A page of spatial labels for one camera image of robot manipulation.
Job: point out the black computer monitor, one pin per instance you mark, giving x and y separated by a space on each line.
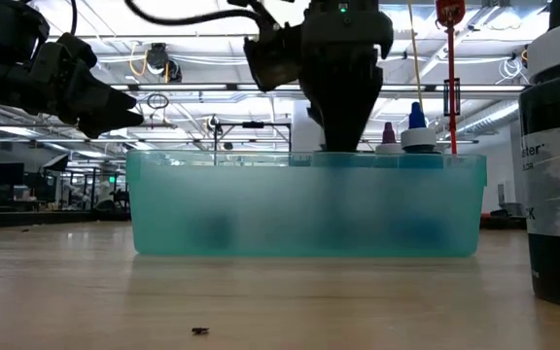
7 173

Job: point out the large blue food coloring bottle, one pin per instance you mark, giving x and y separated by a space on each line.
418 138

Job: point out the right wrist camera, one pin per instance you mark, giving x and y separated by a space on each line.
272 60

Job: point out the large purple food coloring bottle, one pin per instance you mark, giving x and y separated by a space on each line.
389 141

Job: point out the teal translucent plastic bin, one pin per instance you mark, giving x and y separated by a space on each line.
285 209

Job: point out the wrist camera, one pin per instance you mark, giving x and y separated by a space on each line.
8 24
272 60

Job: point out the small dark crumb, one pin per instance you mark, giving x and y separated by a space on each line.
200 330

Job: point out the black aluminium table frame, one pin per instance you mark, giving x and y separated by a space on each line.
17 220

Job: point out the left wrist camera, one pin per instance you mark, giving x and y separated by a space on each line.
8 24

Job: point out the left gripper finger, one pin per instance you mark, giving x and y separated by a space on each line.
102 99
107 124

